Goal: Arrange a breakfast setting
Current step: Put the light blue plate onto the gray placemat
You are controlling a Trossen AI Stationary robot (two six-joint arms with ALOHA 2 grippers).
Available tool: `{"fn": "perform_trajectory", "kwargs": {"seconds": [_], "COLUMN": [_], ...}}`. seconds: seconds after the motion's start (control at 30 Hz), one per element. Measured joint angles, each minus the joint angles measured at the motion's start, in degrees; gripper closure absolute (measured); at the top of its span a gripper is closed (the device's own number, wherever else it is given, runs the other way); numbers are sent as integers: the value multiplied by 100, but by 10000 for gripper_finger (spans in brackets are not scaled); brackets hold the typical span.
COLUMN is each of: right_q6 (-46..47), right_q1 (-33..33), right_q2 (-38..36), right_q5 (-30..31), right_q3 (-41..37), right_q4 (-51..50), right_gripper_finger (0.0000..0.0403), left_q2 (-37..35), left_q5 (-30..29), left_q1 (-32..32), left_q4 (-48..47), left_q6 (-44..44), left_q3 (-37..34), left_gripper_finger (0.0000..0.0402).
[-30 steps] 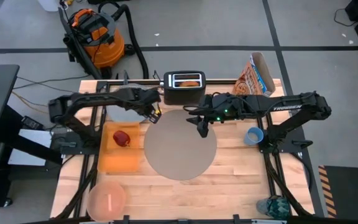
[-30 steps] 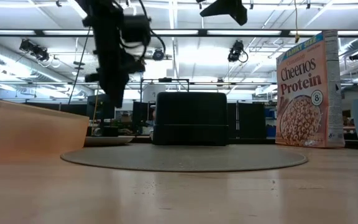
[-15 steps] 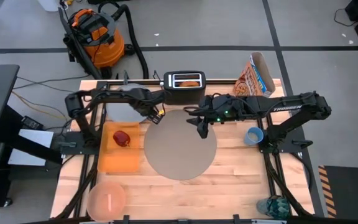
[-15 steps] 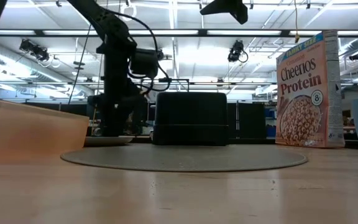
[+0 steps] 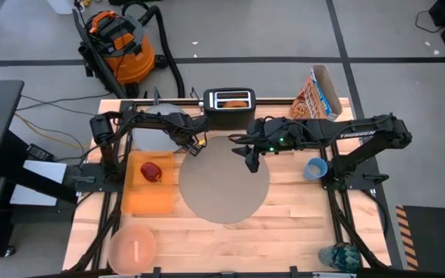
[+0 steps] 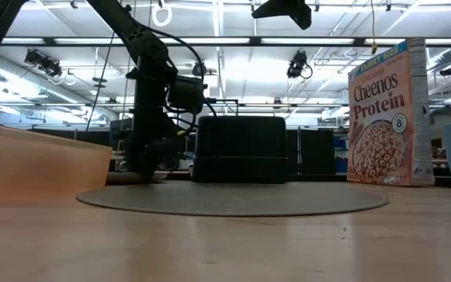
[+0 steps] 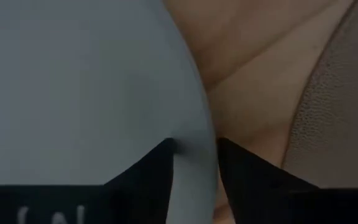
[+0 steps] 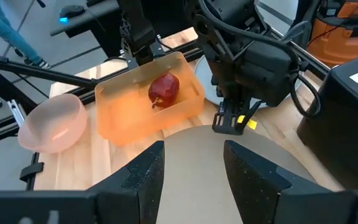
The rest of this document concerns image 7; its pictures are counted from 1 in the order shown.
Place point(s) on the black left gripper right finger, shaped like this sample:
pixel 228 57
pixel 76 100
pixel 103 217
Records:
pixel 253 193

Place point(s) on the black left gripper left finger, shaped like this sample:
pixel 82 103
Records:
pixel 148 193

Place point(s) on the blue-grey round plate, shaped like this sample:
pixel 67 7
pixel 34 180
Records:
pixel 73 93

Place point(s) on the grey round placemat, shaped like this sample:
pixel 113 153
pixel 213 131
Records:
pixel 340 118

